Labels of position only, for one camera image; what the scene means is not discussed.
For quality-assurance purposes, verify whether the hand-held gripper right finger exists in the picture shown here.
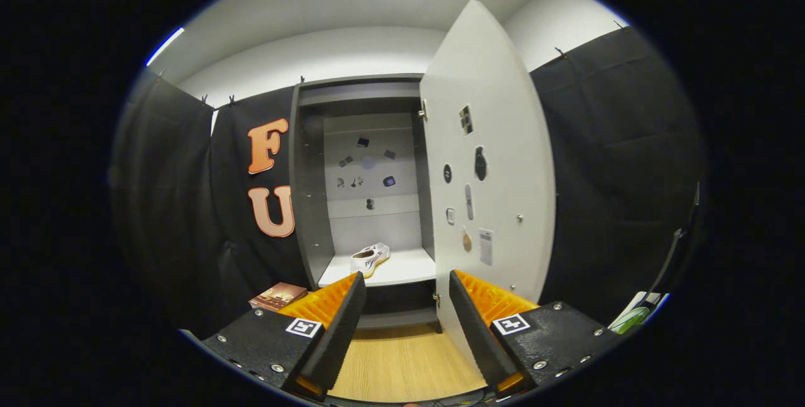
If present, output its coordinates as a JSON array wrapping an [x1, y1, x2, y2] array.
[[448, 269, 623, 395]]

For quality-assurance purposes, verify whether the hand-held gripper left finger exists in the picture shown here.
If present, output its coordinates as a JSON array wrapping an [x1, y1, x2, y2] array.
[[201, 270, 367, 401]]

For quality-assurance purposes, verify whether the white canvas shoe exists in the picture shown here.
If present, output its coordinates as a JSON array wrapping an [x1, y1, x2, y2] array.
[[350, 242, 391, 279]]

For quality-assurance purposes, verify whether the brown cover book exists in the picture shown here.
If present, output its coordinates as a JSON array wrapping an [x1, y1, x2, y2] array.
[[248, 281, 309, 312]]

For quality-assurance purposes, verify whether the green oval object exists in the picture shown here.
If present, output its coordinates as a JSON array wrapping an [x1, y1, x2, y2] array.
[[619, 306, 650, 333]]

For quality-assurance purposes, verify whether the black backdrop cloth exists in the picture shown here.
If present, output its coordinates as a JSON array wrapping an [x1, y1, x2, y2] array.
[[110, 26, 708, 338]]

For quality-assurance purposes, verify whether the ceiling light panel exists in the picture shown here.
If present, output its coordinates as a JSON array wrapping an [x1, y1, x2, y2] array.
[[146, 26, 185, 67]]

